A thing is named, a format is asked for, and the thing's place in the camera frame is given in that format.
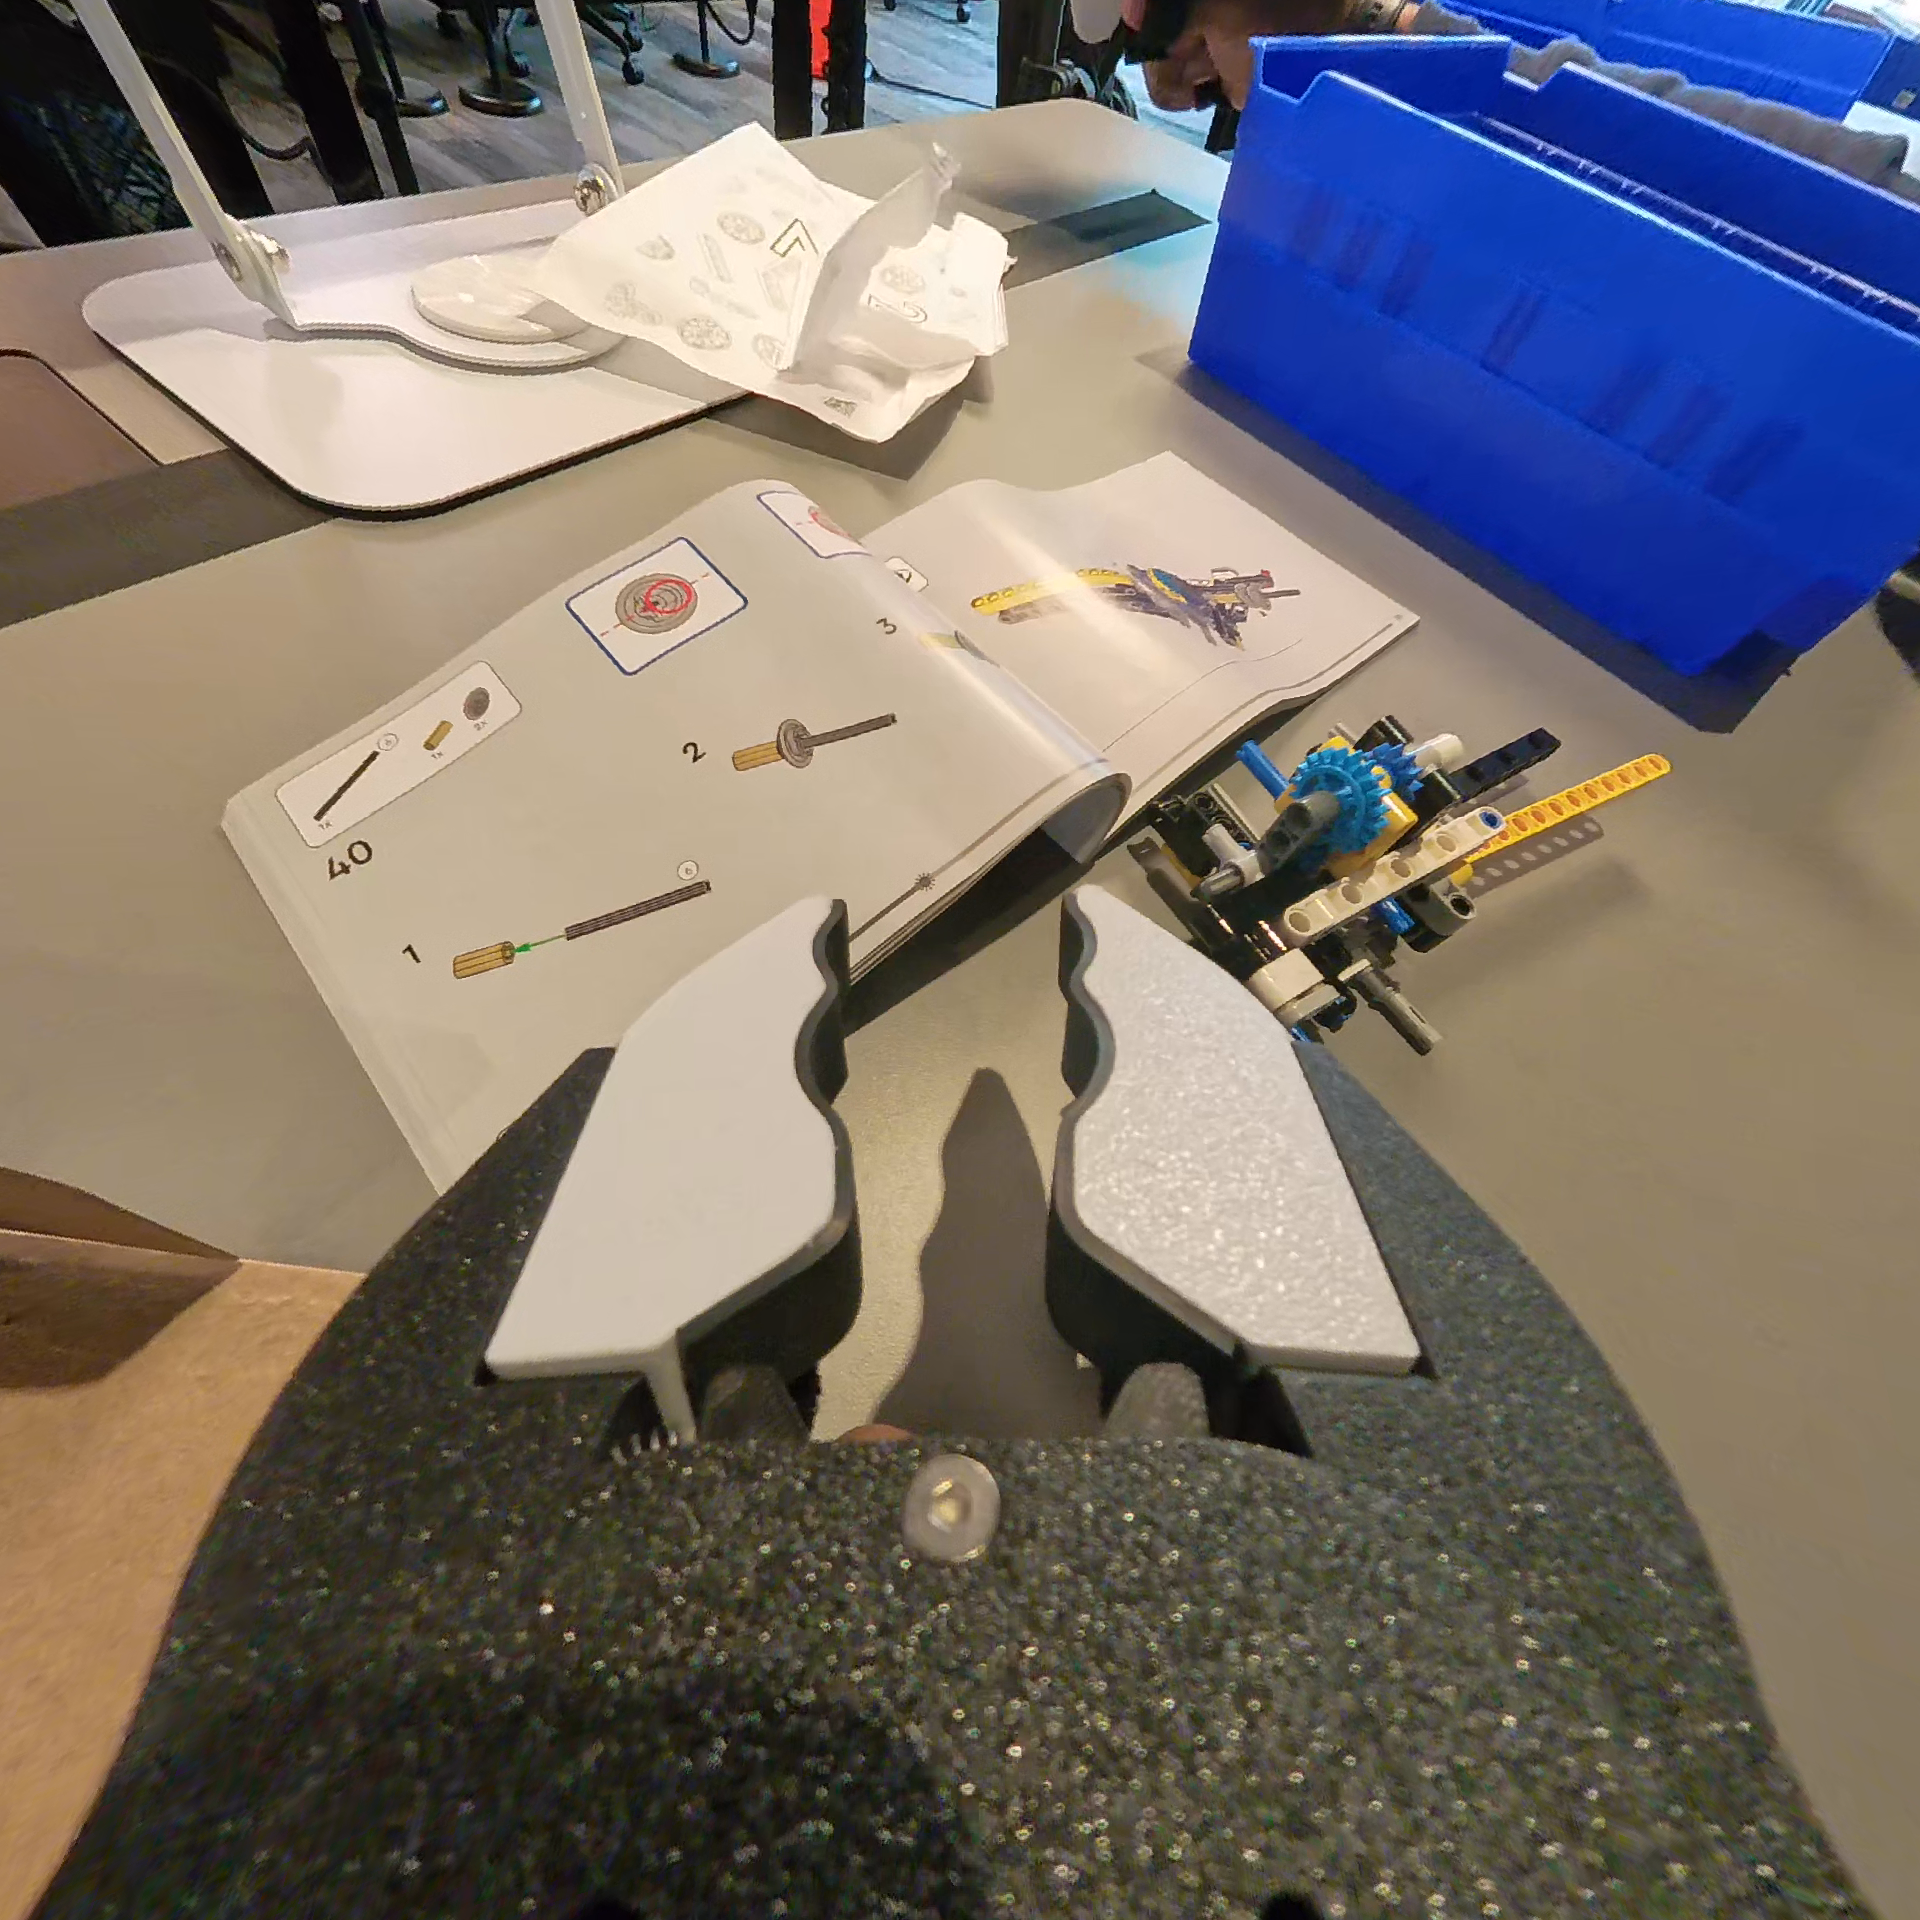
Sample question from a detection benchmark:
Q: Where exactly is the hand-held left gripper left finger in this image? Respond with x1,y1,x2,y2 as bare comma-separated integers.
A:
482,895,859,1383

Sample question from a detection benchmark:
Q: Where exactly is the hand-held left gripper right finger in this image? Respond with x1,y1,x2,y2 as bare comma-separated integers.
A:
1045,885,1425,1377

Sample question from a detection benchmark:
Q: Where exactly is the lego instruction booklet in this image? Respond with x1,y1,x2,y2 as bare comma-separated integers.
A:
223,449,1423,1186

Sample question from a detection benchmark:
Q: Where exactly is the partly built lego model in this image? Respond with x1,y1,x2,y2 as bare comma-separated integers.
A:
1127,720,1674,1056

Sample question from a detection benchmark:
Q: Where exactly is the blue plastic bin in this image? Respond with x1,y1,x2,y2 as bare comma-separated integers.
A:
1432,0,1900,121
1188,32,1920,680

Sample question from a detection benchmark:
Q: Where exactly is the person's right forearm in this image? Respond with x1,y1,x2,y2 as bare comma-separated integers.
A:
1236,0,1501,48

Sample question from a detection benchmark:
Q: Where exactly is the brown cardboard box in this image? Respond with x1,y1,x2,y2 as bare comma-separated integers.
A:
0,1170,378,1920

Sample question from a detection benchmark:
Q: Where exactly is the white lamp base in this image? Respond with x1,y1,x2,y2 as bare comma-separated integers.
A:
66,0,753,518

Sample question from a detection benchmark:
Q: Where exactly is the crumpled white paper bag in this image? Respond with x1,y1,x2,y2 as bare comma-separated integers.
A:
533,119,1015,442

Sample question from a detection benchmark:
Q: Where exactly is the black table leg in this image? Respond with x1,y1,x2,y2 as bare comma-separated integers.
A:
767,0,875,140

